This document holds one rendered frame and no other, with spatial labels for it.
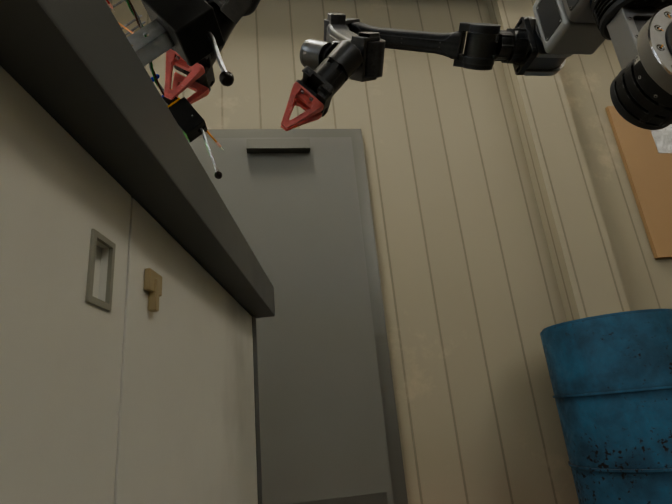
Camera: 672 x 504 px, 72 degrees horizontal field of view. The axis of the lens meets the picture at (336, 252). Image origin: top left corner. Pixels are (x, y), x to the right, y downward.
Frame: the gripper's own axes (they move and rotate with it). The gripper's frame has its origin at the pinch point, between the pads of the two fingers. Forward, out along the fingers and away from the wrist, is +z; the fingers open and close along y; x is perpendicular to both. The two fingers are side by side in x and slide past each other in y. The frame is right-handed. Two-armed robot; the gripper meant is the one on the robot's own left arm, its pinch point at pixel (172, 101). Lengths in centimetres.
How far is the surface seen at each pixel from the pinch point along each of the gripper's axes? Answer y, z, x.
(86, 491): 48, 43, 25
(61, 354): 51, 35, 21
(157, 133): 45, 19, 17
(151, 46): 38.5, 9.5, 10.1
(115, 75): 52, 18, 15
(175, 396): 31, 39, 26
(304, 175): -167, -54, 19
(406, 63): -187, -159, 46
